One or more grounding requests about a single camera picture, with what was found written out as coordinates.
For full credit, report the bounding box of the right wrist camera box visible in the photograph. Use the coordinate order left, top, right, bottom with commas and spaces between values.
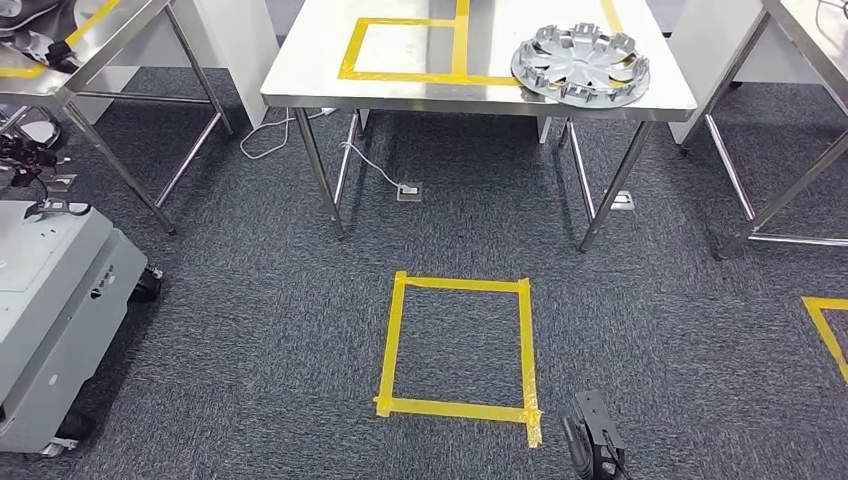
574, 390, 627, 477

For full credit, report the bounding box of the yellow workbench tape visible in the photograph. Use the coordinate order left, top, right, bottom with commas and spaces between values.
337, 0, 625, 88

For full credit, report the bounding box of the steel table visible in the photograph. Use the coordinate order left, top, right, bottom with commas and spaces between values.
678, 0, 848, 262
0, 0, 235, 237

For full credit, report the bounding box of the yellow floor tape square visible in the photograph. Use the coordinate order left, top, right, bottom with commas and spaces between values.
800, 296, 848, 386
373, 270, 543, 450

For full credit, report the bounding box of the white power cable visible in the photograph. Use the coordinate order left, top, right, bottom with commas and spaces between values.
343, 140, 410, 191
239, 109, 333, 162

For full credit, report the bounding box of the white side panel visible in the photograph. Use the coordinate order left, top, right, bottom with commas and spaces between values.
71, 0, 281, 131
665, 0, 824, 146

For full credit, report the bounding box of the steel workbench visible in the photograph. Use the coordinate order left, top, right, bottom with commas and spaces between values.
260, 0, 699, 254

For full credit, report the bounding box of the black cable bundle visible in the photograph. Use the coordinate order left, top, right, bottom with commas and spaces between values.
0, 132, 62, 190

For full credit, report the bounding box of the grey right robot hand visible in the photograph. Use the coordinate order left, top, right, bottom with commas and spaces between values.
561, 412, 603, 480

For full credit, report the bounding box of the yellow table tape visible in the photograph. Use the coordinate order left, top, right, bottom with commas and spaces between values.
0, 0, 125, 80

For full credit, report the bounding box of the black clamp tool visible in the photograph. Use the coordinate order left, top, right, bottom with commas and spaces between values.
23, 197, 93, 223

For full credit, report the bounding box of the silver wheel hubcap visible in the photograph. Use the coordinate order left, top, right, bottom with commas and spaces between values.
510, 23, 652, 110

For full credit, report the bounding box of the black small object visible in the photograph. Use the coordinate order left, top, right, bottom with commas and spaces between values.
42, 39, 85, 75

